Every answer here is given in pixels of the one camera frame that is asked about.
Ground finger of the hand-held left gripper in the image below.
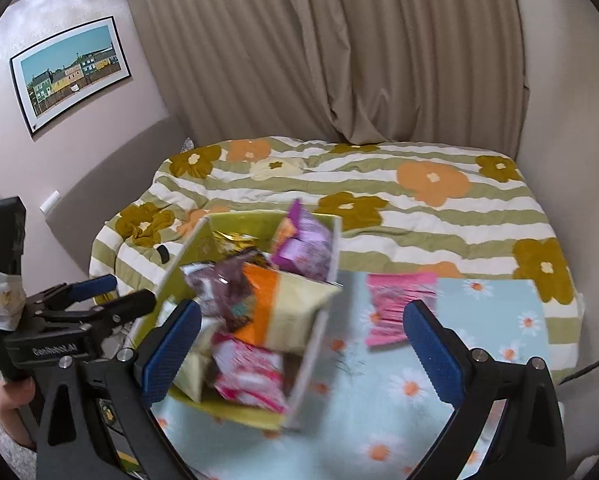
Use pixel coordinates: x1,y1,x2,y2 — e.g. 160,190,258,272
27,274,118,314
44,289,158,333

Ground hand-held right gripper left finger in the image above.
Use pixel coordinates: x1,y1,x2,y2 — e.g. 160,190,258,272
37,300,203,480

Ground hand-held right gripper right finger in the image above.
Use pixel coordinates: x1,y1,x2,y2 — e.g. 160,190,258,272
403,300,567,480

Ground cream white snack packet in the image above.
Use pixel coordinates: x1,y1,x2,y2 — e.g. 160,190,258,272
172,300,221,403

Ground light pink snack packet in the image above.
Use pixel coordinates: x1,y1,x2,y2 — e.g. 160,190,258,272
365,272,437,347

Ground dark maroon snack packet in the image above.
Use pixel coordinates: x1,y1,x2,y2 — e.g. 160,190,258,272
182,257,254,332

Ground pink white snack packet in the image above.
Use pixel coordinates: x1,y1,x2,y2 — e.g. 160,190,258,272
214,335,289,414

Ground green cardboard box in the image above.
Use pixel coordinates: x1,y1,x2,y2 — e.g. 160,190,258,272
130,212,343,431

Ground gold foil snack packet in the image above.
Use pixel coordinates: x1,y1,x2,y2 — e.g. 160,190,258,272
212,231,261,257

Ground orange cream snack packet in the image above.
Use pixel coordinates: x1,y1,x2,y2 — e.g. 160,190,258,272
234,262,341,357

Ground purple snack packet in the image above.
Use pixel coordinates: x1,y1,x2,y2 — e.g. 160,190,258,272
270,200,336,282

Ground person's left hand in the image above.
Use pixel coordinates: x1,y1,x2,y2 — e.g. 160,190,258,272
0,377,36,447

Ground light blue daisy mat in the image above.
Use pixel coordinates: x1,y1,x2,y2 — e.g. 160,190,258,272
150,270,555,480

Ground floral striped blanket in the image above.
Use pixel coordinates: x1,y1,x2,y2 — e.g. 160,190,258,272
90,135,585,376

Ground beige curtain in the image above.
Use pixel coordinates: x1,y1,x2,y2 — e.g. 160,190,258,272
122,0,527,148

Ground black cable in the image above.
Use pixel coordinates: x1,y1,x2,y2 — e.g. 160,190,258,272
558,349,599,387

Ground framed wall poster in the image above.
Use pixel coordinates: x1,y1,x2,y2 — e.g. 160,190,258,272
10,16,133,136

